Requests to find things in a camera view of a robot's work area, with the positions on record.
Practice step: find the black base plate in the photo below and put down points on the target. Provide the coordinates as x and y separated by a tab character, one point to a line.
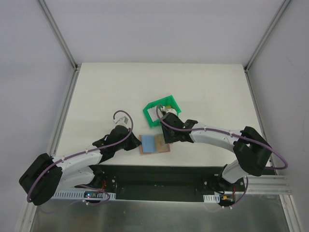
161	183

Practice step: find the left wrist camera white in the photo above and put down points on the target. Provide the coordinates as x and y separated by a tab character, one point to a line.
123	121

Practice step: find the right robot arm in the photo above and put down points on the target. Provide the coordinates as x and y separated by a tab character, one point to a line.
248	146

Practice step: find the left white cable duct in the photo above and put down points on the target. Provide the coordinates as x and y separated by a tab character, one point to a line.
82	195

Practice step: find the gold credit card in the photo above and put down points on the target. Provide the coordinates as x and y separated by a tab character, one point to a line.
160	143

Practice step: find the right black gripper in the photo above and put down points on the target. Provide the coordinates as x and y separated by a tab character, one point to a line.
167	135

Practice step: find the aluminium frame post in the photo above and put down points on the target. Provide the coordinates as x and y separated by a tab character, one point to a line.
268	32
57	33

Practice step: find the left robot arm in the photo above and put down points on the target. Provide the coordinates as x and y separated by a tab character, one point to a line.
48	175

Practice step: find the left aluminium frame post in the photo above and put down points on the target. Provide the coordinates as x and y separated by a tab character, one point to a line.
57	33

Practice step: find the right white cable duct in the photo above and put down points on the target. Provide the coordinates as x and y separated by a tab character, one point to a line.
215	198

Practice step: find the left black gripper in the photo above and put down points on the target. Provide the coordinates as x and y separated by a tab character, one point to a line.
130	143

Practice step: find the white cable duct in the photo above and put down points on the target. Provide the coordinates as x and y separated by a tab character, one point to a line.
82	195
215	198

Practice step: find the aluminium front rail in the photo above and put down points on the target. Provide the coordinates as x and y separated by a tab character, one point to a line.
265	184

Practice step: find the right aluminium frame post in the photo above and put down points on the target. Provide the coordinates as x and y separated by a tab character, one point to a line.
268	32

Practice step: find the tan leather card holder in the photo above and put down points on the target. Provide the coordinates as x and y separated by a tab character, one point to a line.
147	146

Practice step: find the green plastic bin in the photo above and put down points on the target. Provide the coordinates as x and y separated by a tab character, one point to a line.
150	109

